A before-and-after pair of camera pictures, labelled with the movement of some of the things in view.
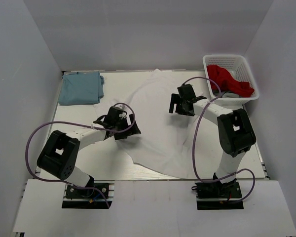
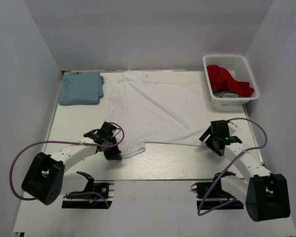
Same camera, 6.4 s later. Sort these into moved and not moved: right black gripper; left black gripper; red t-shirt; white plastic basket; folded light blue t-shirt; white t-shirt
Moved: white t-shirt; left black gripper; right black gripper
Not moved: red t-shirt; white plastic basket; folded light blue t-shirt
